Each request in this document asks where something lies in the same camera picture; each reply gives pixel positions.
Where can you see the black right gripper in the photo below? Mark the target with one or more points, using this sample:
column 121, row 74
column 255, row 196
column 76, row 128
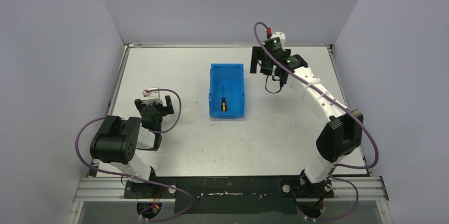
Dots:
column 259, row 54

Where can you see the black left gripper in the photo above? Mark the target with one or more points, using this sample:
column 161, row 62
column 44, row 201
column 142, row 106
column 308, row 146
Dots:
column 154, row 107

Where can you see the black yellow screwdriver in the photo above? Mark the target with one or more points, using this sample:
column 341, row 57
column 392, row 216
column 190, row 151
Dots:
column 223, row 101

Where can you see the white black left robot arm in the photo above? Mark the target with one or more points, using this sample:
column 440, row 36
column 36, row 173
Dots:
column 117, row 140

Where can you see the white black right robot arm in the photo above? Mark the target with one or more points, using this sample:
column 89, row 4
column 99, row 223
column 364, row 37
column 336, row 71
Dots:
column 341, row 133

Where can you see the blue plastic bin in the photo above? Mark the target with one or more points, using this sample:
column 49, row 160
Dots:
column 231, row 77

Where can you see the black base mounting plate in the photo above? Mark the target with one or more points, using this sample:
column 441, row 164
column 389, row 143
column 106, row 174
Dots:
column 239, row 204

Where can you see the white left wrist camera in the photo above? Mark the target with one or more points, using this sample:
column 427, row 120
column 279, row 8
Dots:
column 151, row 94

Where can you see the aluminium frame rail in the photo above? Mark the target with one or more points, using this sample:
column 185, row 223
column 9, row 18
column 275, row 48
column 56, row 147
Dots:
column 114, row 189

